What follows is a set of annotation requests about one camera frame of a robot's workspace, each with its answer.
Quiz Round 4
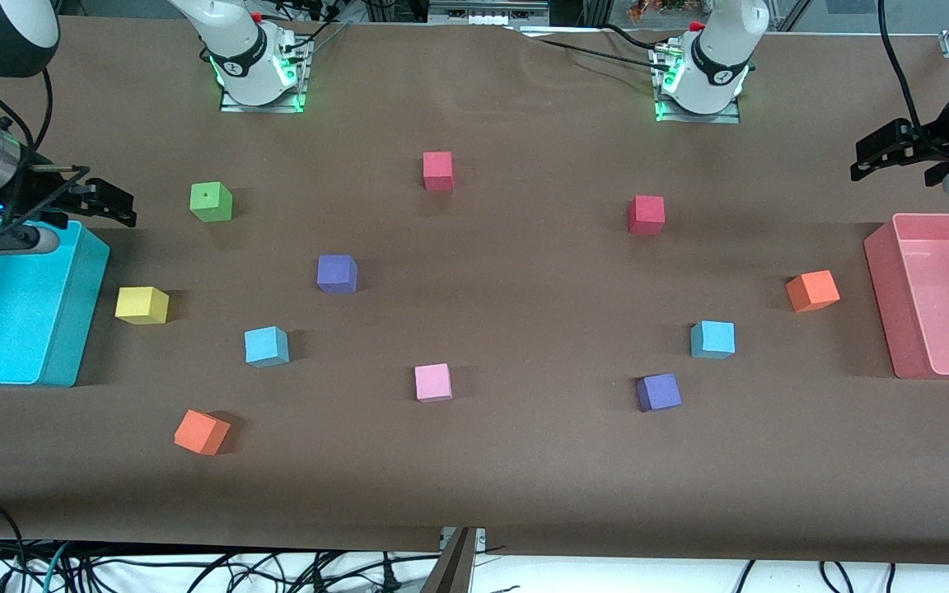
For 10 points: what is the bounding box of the light blue foam block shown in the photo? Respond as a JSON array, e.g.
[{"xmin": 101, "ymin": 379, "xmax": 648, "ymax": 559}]
[
  {"xmin": 244, "ymin": 325, "xmax": 290, "ymax": 368},
  {"xmin": 690, "ymin": 320, "xmax": 736, "ymax": 360}
]

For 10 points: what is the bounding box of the green foam block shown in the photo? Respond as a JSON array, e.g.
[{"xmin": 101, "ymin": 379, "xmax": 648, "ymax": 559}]
[{"xmin": 189, "ymin": 182, "xmax": 234, "ymax": 223}]

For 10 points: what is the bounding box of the yellow foam block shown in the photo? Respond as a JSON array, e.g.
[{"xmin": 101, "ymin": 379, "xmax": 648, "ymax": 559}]
[{"xmin": 115, "ymin": 286, "xmax": 170, "ymax": 325}]

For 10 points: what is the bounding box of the cyan plastic bin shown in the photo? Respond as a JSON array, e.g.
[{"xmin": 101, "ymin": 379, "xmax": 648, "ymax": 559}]
[{"xmin": 0, "ymin": 218, "xmax": 111, "ymax": 388}]

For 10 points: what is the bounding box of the orange foam block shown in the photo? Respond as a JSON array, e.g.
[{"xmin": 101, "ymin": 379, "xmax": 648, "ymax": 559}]
[
  {"xmin": 786, "ymin": 269, "xmax": 841, "ymax": 314},
  {"xmin": 174, "ymin": 409, "xmax": 231, "ymax": 456}
]

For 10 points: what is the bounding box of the pink plastic bin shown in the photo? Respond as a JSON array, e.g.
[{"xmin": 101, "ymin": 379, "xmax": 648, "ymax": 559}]
[{"xmin": 863, "ymin": 212, "xmax": 949, "ymax": 381}]

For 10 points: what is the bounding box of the purple foam block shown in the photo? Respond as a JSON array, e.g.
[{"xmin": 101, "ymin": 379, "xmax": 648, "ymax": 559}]
[
  {"xmin": 636, "ymin": 373, "xmax": 683, "ymax": 413},
  {"xmin": 316, "ymin": 254, "xmax": 358, "ymax": 295}
]

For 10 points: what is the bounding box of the red foam block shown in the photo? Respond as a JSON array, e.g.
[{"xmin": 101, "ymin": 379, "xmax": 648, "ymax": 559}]
[
  {"xmin": 423, "ymin": 151, "xmax": 455, "ymax": 192},
  {"xmin": 628, "ymin": 195, "xmax": 666, "ymax": 236}
]

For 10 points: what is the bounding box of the pink foam block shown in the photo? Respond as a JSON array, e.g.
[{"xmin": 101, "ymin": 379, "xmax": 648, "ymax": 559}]
[{"xmin": 414, "ymin": 363, "xmax": 453, "ymax": 403}]

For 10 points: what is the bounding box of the grey equipment box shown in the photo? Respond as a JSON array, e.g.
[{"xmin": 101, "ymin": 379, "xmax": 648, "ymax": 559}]
[{"xmin": 428, "ymin": 0, "xmax": 550, "ymax": 26}]

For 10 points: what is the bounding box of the brown table cloth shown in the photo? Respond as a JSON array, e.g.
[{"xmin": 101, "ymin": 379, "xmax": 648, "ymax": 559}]
[{"xmin": 0, "ymin": 15, "xmax": 949, "ymax": 566}]

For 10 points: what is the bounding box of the dark angled bar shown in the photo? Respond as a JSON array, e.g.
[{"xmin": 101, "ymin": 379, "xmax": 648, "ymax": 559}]
[{"xmin": 418, "ymin": 527, "xmax": 477, "ymax": 593}]

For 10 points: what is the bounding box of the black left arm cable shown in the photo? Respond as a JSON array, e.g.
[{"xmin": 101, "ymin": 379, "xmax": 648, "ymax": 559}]
[{"xmin": 878, "ymin": 0, "xmax": 930, "ymax": 138}]

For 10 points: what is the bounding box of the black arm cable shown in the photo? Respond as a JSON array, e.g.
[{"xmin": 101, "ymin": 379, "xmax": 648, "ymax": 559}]
[
  {"xmin": 878, "ymin": 0, "xmax": 930, "ymax": 138},
  {"xmin": 0, "ymin": 66, "xmax": 56, "ymax": 166}
]

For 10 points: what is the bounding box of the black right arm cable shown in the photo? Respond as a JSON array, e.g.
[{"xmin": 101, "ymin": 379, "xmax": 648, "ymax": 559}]
[{"xmin": 0, "ymin": 66, "xmax": 56, "ymax": 166}]

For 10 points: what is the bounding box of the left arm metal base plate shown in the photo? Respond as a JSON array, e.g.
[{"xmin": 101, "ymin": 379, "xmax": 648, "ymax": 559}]
[{"xmin": 653, "ymin": 41, "xmax": 744, "ymax": 124}]

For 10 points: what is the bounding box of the black cable on cloth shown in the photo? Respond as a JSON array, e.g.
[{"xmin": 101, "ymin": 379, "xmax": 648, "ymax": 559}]
[{"xmin": 534, "ymin": 25, "xmax": 666, "ymax": 68}]

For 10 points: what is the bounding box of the teal floor cable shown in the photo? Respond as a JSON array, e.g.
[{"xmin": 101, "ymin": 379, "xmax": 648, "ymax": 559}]
[{"xmin": 42, "ymin": 541, "xmax": 73, "ymax": 593}]

